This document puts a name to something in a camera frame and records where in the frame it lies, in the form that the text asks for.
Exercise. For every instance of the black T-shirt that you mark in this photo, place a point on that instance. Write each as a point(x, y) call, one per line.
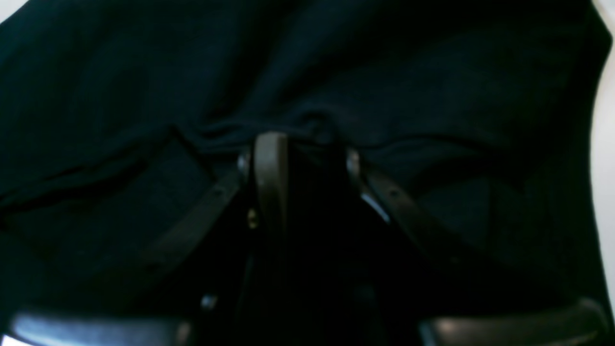
point(116, 115)

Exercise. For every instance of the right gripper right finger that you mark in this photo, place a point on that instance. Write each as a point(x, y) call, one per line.
point(484, 302)

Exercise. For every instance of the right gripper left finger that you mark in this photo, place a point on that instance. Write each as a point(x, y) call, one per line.
point(189, 287)

